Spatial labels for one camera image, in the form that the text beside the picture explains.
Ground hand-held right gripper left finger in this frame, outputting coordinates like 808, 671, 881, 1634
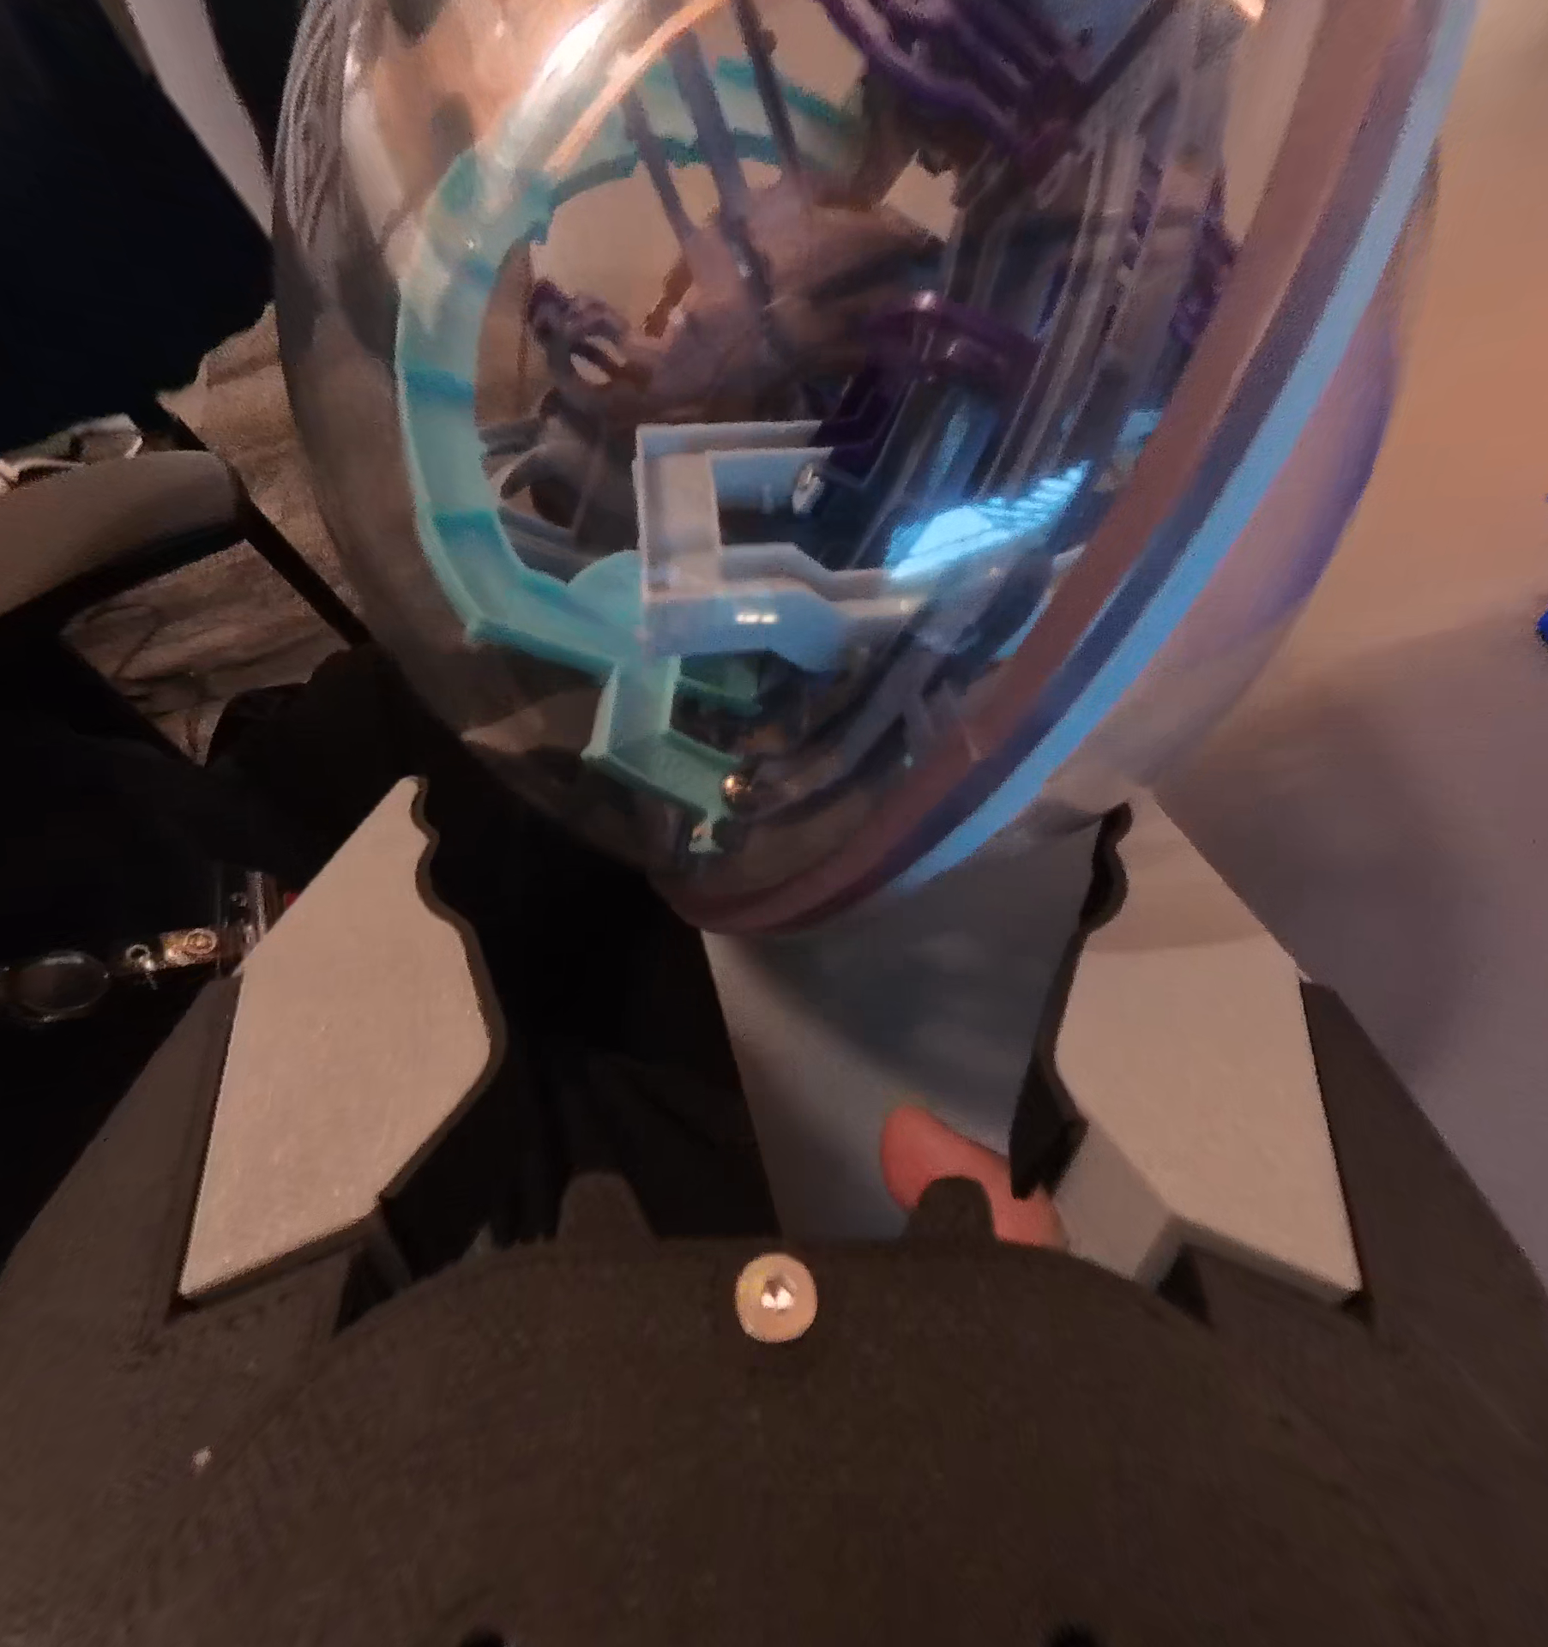
174, 774, 524, 1304

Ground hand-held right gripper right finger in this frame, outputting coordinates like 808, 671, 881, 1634
1007, 803, 1368, 1299

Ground clear plastic maze ball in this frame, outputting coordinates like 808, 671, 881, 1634
269, 0, 1482, 935

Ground person's left forearm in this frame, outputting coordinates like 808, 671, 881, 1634
0, 0, 280, 444

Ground person's right hand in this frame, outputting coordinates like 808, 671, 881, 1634
879, 1106, 1068, 1252

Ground metal badge reel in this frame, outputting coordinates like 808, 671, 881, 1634
0, 867, 280, 1031

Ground person's black clothing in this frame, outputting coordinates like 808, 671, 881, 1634
0, 637, 775, 1340

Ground black office chair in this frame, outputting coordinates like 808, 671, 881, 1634
0, 399, 376, 671

